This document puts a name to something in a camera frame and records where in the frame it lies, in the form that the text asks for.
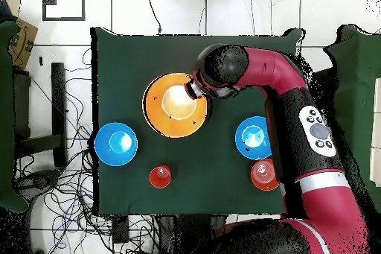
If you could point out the large yellow bowl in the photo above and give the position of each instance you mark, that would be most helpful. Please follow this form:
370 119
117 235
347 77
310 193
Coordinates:
166 117

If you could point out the orange cup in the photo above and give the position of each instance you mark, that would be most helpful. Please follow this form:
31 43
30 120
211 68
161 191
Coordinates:
160 177

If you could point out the large blue bowl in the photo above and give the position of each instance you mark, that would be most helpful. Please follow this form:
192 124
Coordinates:
104 143
253 137

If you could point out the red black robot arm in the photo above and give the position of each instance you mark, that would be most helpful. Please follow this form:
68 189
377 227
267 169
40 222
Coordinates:
268 69

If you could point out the dark green table cloth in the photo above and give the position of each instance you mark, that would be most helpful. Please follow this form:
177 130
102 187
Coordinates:
134 57

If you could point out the orange bowl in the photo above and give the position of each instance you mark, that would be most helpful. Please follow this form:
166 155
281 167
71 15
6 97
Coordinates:
263 176

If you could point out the black floor stand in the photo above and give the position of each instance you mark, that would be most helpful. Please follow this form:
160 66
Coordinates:
58 102

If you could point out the black power strip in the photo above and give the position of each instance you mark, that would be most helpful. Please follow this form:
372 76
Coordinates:
120 231

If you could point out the green cloth covered table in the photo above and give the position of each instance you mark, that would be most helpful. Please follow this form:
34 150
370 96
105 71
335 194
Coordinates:
6 117
360 57

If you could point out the cardboard box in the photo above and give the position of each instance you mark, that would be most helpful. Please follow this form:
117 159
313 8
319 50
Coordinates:
23 42

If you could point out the black chair base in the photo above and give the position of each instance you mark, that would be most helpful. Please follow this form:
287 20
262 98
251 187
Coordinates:
35 181

